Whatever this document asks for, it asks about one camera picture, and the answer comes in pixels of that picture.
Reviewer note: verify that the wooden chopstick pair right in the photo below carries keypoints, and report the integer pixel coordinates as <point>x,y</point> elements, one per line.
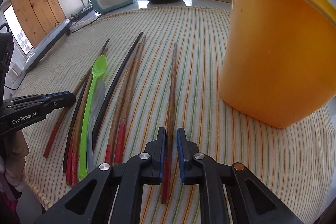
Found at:
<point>120,144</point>

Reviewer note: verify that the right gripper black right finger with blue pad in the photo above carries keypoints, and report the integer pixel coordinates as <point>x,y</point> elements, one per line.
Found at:
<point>228,194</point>

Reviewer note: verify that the long black chopstick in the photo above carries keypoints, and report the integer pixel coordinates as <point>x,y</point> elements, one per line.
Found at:
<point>105,104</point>

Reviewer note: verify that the orange plastic container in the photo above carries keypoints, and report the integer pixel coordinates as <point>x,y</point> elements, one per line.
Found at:
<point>279,65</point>

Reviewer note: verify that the translucent grey plastic spoon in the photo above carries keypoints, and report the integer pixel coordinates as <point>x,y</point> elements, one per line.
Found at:
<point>96,104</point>

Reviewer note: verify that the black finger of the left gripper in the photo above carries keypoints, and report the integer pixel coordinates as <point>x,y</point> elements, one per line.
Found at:
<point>59,100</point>

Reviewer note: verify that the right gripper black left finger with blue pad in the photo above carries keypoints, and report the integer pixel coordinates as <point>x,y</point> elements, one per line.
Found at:
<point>111,194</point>

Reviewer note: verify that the striped table cloth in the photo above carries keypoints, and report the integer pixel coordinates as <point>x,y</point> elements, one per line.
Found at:
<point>295,163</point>

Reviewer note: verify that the grey flat appliance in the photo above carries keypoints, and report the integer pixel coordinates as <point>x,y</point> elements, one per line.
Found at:
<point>46,44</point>

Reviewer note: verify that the wooden chopstick red end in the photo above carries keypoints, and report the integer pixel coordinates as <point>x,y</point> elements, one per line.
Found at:
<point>165,194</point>

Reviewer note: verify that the wooden chopstick under spoon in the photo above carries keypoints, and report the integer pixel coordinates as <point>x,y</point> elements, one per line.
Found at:
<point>71,175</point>

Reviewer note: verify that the wooden chopstick pair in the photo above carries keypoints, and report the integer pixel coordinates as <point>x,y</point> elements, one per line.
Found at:
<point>117,111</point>
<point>120,144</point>

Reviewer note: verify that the round wooden board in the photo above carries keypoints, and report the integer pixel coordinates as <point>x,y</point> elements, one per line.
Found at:
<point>38,17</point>

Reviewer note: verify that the far left wooden chopstick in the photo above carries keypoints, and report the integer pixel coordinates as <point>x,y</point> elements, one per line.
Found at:
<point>64,112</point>

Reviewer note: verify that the wooden chopstick pair left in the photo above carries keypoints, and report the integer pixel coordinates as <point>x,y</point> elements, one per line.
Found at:
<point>117,111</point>

